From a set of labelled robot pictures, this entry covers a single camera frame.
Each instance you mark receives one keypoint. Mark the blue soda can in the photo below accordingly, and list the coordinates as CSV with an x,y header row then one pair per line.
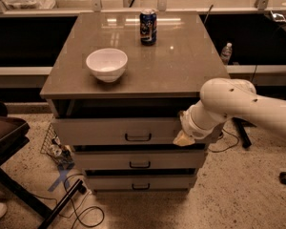
x,y
148,27

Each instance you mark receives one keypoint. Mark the wire mesh basket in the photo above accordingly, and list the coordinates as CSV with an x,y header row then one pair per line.
x,y
54,150

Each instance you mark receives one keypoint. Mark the white ceramic bowl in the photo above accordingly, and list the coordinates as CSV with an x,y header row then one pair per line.
x,y
107,65

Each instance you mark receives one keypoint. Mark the grey drawer cabinet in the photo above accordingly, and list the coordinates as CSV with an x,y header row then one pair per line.
x,y
160,80

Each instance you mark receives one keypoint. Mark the clear plastic water bottle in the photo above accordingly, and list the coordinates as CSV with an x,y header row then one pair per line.
x,y
226,53

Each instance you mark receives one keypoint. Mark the grey top drawer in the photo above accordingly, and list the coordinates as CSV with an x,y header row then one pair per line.
x,y
116,131

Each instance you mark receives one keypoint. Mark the grey bottom drawer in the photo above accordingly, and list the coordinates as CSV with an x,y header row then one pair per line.
x,y
141,183

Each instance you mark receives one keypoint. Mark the grey middle drawer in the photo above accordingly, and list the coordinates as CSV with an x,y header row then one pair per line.
x,y
179,159

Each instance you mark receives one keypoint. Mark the black metal leg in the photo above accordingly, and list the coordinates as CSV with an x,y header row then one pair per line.
x,y
246,142

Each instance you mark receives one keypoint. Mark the black chair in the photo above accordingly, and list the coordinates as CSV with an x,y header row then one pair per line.
x,y
13,138

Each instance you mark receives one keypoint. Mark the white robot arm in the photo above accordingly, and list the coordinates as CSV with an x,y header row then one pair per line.
x,y
222,99

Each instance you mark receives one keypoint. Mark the grey drawer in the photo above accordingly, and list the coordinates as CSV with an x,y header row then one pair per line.
x,y
116,131
141,183
179,159

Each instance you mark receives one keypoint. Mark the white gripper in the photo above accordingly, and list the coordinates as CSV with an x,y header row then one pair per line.
x,y
192,127

